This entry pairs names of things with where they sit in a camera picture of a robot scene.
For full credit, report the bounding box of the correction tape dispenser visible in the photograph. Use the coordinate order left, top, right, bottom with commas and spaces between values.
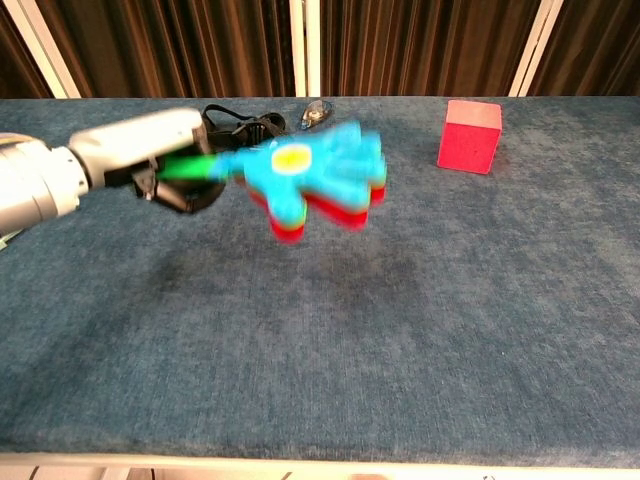
299, 99, 335, 129

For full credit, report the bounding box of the blue table mat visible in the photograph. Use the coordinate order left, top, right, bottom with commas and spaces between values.
0, 96, 640, 469

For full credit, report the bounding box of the black strap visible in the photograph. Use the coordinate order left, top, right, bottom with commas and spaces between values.
202, 103, 289, 151

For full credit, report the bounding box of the white frame post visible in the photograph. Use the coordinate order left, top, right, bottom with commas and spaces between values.
2, 0, 81, 99
508, 0, 571, 97
289, 0, 322, 98

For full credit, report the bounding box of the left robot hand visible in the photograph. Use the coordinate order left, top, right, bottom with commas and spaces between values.
68, 108, 226, 215

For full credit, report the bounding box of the red cube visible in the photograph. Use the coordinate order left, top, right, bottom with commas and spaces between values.
436, 99, 503, 176

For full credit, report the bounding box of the dark brown pleated curtain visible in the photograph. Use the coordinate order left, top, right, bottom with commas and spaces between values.
0, 0, 640, 99

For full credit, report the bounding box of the blue hand clapper toy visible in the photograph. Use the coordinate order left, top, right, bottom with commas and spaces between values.
157, 119, 389, 246

